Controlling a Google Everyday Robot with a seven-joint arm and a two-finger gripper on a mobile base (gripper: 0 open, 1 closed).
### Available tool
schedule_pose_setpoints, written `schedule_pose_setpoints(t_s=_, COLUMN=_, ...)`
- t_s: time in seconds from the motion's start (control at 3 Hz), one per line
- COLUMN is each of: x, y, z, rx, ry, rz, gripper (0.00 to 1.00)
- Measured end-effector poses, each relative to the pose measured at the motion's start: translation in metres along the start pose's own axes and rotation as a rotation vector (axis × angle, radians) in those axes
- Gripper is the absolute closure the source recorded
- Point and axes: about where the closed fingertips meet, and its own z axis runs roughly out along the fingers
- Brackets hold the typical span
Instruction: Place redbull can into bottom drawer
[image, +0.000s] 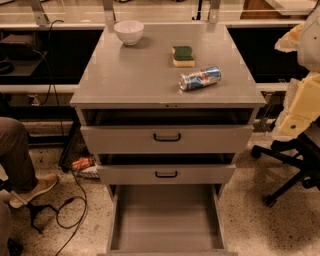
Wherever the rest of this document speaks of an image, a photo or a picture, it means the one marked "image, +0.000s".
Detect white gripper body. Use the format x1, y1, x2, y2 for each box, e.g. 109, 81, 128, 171
271, 78, 320, 138

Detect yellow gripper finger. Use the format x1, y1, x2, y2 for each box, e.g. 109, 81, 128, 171
278, 73, 320, 138

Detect redbull can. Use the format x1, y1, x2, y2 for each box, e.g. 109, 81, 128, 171
179, 66, 222, 91

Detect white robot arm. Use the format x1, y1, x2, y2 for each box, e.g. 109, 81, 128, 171
272, 7, 320, 138

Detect grey drawer cabinet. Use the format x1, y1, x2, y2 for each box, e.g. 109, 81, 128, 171
69, 22, 267, 256

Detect grey middle drawer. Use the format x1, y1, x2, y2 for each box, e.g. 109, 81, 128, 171
98, 153, 235, 185

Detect grey drawer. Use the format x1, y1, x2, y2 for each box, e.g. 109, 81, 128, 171
98, 153, 235, 185
81, 109, 253, 154
97, 184, 238, 256

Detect grey bottom drawer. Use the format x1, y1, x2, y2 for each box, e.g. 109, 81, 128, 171
97, 184, 238, 256

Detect grey top drawer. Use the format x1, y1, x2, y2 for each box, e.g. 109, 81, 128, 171
81, 109, 253, 154

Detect black office chair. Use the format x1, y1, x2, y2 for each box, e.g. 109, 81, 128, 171
251, 119, 320, 207

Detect green yellow sponge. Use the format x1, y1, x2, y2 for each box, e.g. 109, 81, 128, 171
172, 46, 195, 67

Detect white bowl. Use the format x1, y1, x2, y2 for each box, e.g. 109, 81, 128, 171
114, 20, 144, 46

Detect orange snack packet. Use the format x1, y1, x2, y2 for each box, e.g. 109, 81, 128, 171
72, 157, 94, 171

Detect tan shoe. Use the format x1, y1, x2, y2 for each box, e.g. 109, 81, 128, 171
9, 172, 59, 202

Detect black stand foot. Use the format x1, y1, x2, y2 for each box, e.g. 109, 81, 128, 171
0, 179, 57, 234

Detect person leg brown trousers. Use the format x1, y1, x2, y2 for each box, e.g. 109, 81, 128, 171
0, 117, 38, 193

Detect black middle drawer handle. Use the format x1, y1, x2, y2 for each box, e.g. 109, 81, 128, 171
155, 171, 178, 179

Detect black drawer handle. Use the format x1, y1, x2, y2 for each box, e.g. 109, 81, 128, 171
155, 171, 178, 179
153, 133, 181, 142

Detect black top drawer handle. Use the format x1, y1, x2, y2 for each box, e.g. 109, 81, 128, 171
153, 133, 181, 142

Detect black wire basket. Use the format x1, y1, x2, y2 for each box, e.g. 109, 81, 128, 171
59, 123, 99, 179

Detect black cable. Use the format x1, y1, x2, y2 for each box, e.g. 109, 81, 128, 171
33, 19, 88, 256

